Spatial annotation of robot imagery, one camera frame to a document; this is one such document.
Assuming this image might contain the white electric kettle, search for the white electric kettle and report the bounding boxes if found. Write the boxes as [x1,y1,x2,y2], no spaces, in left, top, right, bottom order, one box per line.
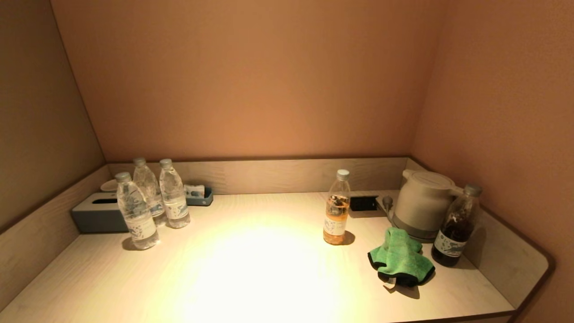
[392,169,465,234]

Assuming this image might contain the grey tissue box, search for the grey tissue box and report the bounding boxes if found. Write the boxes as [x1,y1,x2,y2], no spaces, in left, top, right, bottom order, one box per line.
[70,192,130,234]

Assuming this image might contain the orange drink plastic bottle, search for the orange drink plastic bottle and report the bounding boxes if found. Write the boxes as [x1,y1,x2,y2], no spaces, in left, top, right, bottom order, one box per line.
[323,169,351,245]

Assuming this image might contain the green microfibre cloth black trim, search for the green microfibre cloth black trim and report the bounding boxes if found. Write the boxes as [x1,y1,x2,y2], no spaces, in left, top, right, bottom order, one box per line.
[368,227,435,290]

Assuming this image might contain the small blue tray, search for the small blue tray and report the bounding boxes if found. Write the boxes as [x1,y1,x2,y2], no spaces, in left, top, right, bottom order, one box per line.
[185,186,214,206]

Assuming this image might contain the clear plastic water bottle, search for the clear plastic water bottle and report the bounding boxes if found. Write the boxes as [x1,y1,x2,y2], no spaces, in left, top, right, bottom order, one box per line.
[159,158,191,229]
[114,172,160,250]
[133,157,167,226]

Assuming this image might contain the wooden desk rim board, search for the wooden desk rim board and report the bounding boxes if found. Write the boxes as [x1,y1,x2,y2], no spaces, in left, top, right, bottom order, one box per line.
[0,156,557,323]

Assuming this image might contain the dark tea plastic bottle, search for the dark tea plastic bottle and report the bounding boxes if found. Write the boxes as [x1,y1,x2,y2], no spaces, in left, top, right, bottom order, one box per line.
[431,184,483,267]

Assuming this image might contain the black recessed power socket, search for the black recessed power socket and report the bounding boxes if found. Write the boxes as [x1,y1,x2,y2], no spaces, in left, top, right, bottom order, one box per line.
[350,195,378,211]

